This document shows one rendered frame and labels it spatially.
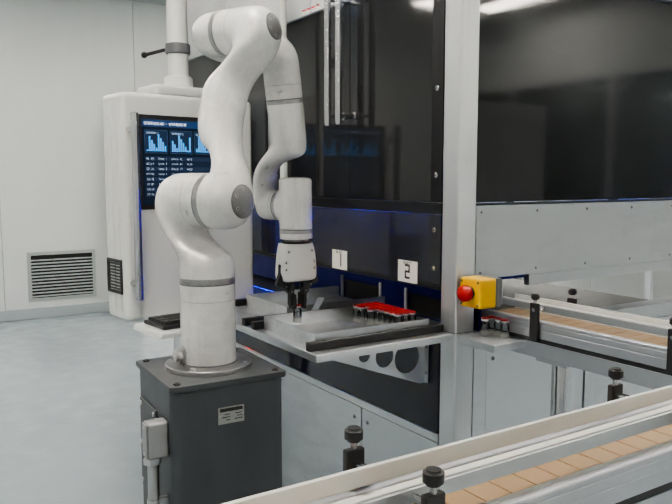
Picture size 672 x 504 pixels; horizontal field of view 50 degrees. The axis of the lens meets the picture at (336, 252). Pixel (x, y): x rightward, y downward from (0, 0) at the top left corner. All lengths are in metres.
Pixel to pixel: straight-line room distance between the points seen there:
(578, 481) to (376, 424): 1.34
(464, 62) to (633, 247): 0.85
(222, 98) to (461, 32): 0.61
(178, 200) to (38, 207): 5.49
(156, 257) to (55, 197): 4.61
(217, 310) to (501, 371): 0.82
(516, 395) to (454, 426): 0.23
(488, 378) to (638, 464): 1.02
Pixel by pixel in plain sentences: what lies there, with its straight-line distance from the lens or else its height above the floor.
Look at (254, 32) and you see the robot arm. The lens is 1.58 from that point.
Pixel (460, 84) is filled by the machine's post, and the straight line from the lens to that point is 1.81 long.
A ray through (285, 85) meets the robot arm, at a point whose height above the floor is 1.49.
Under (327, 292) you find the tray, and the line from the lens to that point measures 2.37.
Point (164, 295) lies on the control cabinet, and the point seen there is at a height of 0.88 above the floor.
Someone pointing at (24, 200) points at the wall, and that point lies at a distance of 6.98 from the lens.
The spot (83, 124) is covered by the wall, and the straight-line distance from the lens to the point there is 7.10.
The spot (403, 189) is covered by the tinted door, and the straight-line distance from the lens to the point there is 1.97.
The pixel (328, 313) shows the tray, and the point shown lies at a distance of 1.97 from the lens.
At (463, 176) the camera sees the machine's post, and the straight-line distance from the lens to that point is 1.80.
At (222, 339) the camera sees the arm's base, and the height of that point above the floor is 0.93.
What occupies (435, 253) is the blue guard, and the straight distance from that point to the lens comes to 1.86.
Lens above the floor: 1.27
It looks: 6 degrees down
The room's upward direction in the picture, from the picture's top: straight up
